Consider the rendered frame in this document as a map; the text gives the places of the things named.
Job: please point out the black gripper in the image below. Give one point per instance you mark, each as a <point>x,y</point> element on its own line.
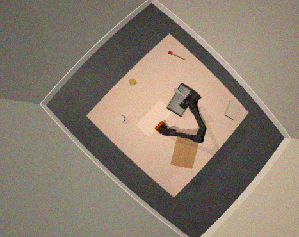
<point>188,97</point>

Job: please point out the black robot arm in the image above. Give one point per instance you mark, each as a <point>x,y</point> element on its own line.
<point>199,136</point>

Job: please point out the wooden board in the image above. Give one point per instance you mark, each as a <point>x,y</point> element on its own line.
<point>184,153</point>

